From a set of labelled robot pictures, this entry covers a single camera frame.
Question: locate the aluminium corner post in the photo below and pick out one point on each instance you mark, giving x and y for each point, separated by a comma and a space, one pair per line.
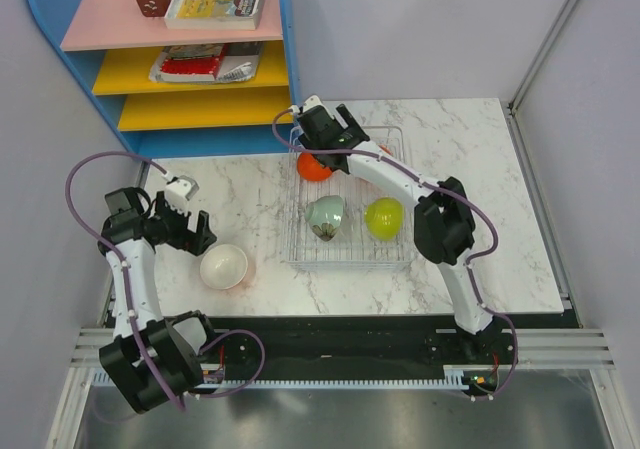
559, 24

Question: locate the white slotted cable duct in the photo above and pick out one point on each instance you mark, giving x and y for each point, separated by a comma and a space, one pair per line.
452, 380

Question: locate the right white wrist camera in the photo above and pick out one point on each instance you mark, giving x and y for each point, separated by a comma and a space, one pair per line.
308, 105

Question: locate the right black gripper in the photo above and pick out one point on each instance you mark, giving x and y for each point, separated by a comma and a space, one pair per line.
348, 118

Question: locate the white wire dish rack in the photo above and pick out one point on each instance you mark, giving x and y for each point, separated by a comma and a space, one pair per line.
353, 247

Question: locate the red edged book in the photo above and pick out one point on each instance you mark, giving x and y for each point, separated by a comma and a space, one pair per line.
200, 58

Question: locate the blue shelf unit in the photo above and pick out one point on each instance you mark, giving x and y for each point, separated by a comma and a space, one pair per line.
109, 48

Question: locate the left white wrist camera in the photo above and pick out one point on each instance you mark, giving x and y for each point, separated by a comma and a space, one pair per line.
178, 192

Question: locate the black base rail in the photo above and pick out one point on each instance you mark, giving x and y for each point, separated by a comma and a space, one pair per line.
379, 347

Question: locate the yellow-green bowl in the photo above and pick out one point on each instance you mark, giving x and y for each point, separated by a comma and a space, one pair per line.
384, 218

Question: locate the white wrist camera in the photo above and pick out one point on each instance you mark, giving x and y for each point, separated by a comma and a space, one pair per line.
178, 192
308, 105

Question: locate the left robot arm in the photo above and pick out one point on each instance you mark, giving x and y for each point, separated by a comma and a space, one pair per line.
152, 359

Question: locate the pale green ceramic bowl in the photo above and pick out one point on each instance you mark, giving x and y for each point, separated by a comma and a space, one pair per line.
324, 216

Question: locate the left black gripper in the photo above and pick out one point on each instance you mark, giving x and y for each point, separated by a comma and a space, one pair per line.
187, 240

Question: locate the orange bowl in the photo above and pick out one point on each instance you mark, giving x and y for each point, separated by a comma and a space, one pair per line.
311, 170
224, 267

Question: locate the yellow cover book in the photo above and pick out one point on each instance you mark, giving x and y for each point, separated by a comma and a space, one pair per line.
214, 14

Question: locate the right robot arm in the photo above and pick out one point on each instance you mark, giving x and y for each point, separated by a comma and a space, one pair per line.
449, 231

